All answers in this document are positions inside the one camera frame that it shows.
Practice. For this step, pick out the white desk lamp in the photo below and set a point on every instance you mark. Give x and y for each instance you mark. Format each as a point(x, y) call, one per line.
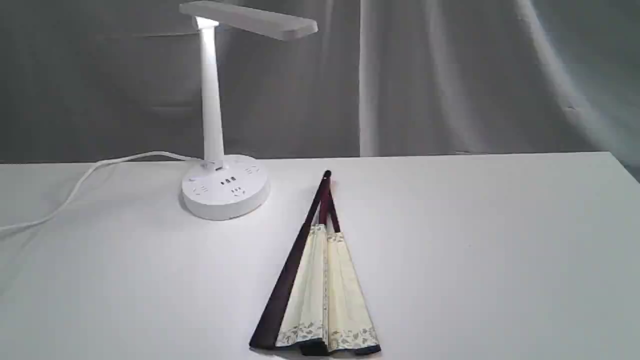
point(224, 186)

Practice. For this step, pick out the grey backdrop curtain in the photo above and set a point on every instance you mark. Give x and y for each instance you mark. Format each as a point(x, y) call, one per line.
point(84, 80)

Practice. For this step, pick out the cream folding paper fan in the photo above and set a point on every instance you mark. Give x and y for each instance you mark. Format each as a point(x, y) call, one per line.
point(317, 305)

